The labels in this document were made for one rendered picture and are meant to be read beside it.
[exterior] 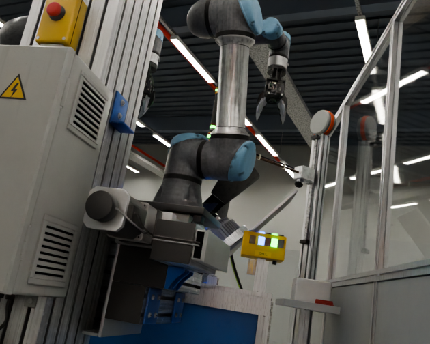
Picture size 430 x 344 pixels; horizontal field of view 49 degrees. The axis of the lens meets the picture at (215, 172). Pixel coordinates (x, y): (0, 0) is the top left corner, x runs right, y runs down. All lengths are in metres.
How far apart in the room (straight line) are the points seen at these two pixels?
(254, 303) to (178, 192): 0.62
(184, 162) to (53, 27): 0.49
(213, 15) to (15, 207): 0.80
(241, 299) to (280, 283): 7.51
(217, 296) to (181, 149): 0.64
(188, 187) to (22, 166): 0.57
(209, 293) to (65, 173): 0.95
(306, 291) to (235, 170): 1.11
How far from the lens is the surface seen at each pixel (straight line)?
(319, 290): 2.31
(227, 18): 1.39
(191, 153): 1.36
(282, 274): 9.28
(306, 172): 2.60
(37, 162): 0.90
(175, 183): 1.35
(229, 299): 1.78
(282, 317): 9.24
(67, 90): 0.96
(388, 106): 1.96
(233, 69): 1.36
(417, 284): 1.45
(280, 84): 1.77
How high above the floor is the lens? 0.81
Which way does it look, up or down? 15 degrees up
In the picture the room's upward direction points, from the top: 9 degrees clockwise
